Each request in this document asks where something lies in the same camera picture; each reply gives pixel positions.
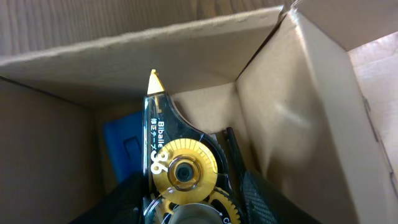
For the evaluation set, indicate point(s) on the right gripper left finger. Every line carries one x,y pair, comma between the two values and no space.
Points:
122,205

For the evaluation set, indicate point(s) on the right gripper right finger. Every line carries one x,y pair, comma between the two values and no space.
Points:
265,204

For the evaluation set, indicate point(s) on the red lighter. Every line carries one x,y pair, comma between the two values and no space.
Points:
237,168

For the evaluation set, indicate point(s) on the correction tape dispenser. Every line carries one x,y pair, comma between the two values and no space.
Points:
186,170

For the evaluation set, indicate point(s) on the blue plastic holder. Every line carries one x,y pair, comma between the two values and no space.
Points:
123,139

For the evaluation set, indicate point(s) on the brown cardboard box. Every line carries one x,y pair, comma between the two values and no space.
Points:
278,73

